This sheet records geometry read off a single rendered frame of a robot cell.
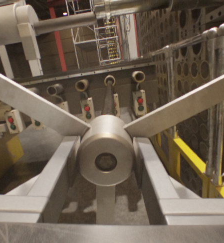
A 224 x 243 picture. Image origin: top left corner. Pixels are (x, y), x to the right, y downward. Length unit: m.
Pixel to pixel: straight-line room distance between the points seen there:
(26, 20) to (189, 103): 1.35
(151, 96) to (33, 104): 1.08
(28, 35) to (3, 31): 0.18
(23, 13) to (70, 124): 1.33
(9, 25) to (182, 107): 1.39
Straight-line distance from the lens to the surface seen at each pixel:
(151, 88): 1.20
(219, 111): 0.74
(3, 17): 1.49
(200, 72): 2.64
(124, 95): 1.17
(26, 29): 1.41
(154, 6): 1.44
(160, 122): 0.16
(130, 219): 1.26
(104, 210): 0.21
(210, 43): 0.76
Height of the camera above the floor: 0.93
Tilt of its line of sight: 17 degrees down
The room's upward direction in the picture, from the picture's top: 9 degrees counter-clockwise
